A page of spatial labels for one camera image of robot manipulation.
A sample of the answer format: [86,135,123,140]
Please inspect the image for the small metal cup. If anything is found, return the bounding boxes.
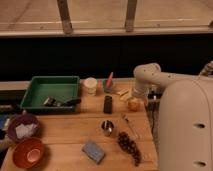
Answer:
[101,120,114,136]

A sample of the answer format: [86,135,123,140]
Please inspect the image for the black rectangular block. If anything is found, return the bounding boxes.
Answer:
[103,96,112,114]

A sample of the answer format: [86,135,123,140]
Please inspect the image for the purple bowl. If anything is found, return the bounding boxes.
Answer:
[7,114,40,142]

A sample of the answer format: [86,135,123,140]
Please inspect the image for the black brush in tray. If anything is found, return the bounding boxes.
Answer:
[43,97,81,107]

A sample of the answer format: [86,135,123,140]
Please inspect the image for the bunch of dark grapes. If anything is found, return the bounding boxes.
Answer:
[117,132,142,166]

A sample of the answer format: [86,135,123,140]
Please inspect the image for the white lidded jar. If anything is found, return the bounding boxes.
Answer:
[83,77,97,95]

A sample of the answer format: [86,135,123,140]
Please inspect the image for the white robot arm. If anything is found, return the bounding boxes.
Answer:
[133,61,213,171]

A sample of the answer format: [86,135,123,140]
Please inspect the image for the orange apple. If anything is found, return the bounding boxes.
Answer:
[127,98,141,112]

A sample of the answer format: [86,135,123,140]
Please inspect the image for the yellow banana pieces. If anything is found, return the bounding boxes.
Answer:
[118,88,132,101]

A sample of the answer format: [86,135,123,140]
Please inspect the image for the blue sponge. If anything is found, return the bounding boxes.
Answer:
[82,141,105,164]

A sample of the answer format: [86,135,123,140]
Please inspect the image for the white crumpled paper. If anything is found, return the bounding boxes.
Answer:
[15,124,37,139]

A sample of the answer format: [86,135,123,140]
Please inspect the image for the orange bowl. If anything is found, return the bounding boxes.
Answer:
[12,137,45,169]

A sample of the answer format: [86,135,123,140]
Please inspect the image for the green plastic tray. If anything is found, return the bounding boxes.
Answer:
[20,76,80,114]

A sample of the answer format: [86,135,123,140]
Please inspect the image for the grey cup with red tool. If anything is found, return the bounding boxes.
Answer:
[103,72,113,93]

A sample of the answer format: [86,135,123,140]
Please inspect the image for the thin pen tool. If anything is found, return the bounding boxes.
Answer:
[121,114,140,139]

